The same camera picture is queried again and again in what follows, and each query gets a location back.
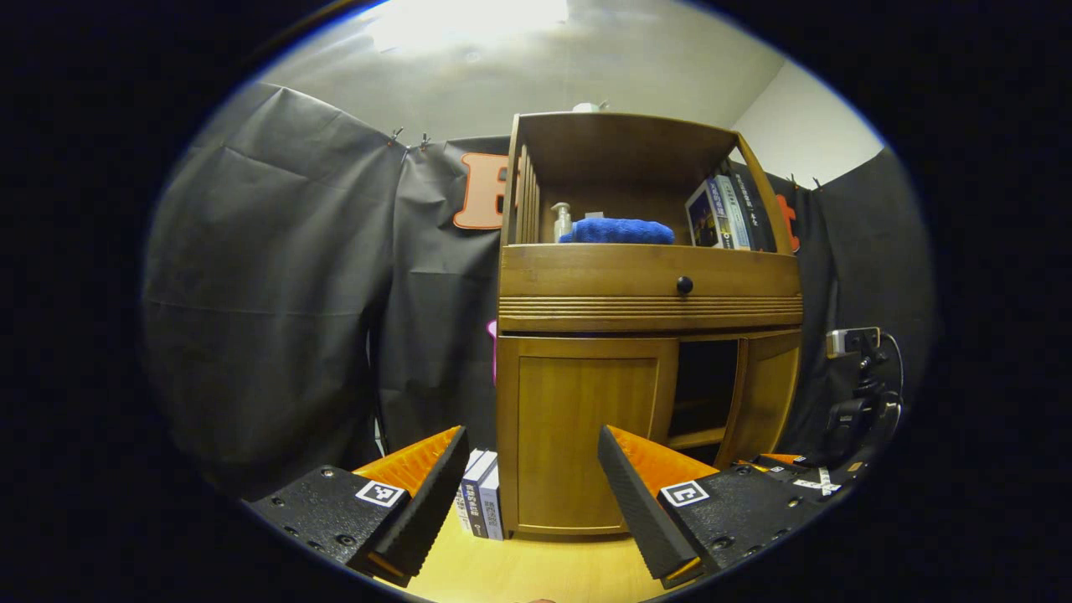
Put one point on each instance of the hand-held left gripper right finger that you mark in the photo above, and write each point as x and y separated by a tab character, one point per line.
636	519

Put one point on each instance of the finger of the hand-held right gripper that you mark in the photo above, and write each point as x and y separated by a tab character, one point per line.
837	481
766	467

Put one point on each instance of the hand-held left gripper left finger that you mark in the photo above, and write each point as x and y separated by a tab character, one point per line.
431	511

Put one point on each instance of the wooden cabinet door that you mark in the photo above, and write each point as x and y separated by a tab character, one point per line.
766	394
578	435

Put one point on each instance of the wooden double-door shoe cabinet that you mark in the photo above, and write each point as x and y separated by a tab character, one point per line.
620	151

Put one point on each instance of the wooden cabinet drawer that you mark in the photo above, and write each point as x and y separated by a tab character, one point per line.
586	272

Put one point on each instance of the white book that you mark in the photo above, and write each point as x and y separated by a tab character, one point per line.
463	494

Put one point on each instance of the dark blue book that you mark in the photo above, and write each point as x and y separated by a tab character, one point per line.
476	502

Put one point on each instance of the pale lavender book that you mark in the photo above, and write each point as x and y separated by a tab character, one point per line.
492	502

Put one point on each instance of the wooden inner shelf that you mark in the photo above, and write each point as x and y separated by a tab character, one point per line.
695	437

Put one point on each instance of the black drawer knob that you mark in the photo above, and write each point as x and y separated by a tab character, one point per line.
684	285

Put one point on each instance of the grey spine book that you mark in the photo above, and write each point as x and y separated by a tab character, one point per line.
731	213

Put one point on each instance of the book with picture cover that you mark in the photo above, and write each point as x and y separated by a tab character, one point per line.
702	218

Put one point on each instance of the black backdrop cloth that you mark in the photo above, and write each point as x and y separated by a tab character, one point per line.
268	293

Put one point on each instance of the blue folded towel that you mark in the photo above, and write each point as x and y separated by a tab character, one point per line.
620	232

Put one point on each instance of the clear pump bottle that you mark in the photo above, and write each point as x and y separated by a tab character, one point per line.
561	222

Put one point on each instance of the small white object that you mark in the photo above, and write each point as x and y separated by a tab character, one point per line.
589	107

